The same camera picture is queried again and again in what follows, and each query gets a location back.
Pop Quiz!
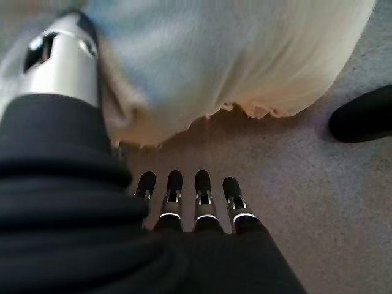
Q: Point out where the left robot hand black silver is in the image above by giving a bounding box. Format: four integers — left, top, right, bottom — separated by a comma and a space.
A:
0, 9, 307, 294

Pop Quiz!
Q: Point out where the white fringed cushion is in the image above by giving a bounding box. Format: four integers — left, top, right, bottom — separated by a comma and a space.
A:
82, 0, 377, 151

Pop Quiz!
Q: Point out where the black left robot foot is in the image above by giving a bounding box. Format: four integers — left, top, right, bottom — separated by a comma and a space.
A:
327, 84, 392, 144

